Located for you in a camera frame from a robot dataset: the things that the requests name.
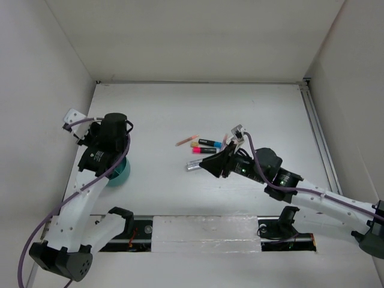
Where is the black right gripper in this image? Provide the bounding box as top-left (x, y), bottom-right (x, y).
top-left (199, 141), bottom-right (267, 184)

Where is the pink clear pen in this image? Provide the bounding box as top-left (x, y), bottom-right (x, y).
top-left (221, 134), bottom-right (229, 150)

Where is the orange highlighter pen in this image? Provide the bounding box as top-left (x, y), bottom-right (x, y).
top-left (175, 134), bottom-right (199, 146)

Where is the teal plastic cup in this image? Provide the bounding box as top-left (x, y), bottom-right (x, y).
top-left (107, 157), bottom-right (131, 187)

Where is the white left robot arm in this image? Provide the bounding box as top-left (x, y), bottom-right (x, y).
top-left (29, 109), bottom-right (134, 282)

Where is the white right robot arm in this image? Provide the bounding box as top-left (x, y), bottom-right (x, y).
top-left (199, 143), bottom-right (383, 259)

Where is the clear blue-tipped pen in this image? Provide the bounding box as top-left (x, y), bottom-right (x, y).
top-left (186, 159), bottom-right (203, 172)

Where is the black blue yellow marker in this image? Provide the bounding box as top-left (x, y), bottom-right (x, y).
top-left (190, 139), bottom-right (221, 148)

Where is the black pink marker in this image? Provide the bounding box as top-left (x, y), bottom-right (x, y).
top-left (192, 147), bottom-right (217, 154)

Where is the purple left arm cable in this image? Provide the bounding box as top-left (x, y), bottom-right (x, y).
top-left (17, 118), bottom-right (131, 288)

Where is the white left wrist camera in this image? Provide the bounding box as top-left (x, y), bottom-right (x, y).
top-left (63, 109), bottom-right (92, 139)

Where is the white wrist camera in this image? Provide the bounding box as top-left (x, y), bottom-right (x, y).
top-left (231, 124), bottom-right (245, 147)
top-left (63, 109), bottom-right (92, 139)

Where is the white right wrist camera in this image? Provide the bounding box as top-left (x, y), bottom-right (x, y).
top-left (231, 124), bottom-right (245, 147)

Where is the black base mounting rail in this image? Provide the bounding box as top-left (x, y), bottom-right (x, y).
top-left (102, 216), bottom-right (316, 254)

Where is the aluminium rail right edge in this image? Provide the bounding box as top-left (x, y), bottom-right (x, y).
top-left (298, 78), bottom-right (343, 195)

